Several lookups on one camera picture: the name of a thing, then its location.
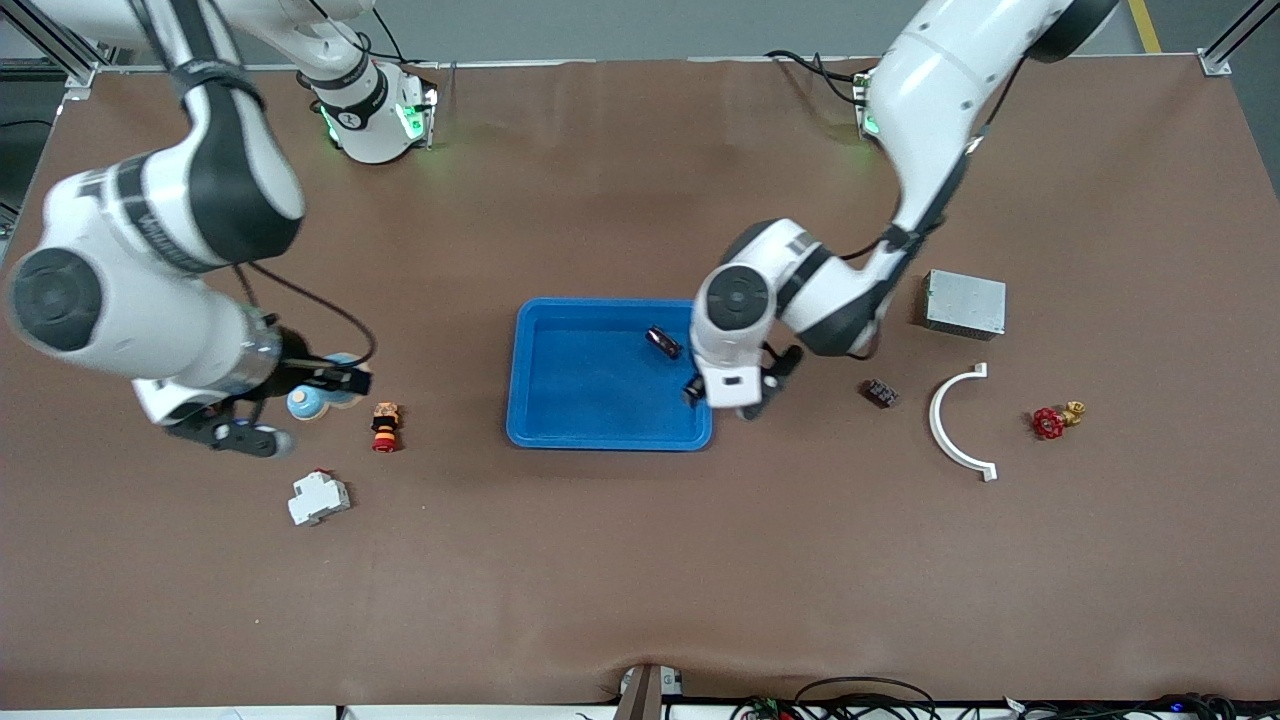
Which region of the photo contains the blue plastic tray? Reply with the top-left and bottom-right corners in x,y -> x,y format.
505,297 -> 714,452

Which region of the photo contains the white circuit breaker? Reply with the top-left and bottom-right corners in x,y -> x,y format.
287,469 -> 352,528

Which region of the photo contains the grey metal box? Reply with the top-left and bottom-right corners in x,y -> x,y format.
921,269 -> 1008,341

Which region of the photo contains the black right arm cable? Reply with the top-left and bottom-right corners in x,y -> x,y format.
235,260 -> 377,369

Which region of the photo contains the white curved plastic bracket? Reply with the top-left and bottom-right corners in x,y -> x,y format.
928,362 -> 999,483

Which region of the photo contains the grey bracket with dark post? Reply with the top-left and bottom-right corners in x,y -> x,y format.
613,663 -> 684,720

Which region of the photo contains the red handle brass valve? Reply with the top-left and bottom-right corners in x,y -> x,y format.
1032,400 -> 1088,442

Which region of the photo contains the black base cable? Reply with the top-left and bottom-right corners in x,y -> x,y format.
765,48 -> 867,107

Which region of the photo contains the black cable loop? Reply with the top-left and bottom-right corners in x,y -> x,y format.
795,677 -> 938,720

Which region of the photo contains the aluminium frame profile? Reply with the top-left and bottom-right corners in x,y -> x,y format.
1198,0 -> 1280,77
0,20 -> 101,101

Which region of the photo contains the dark cable bundle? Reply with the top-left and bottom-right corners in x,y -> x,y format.
1000,692 -> 1243,720

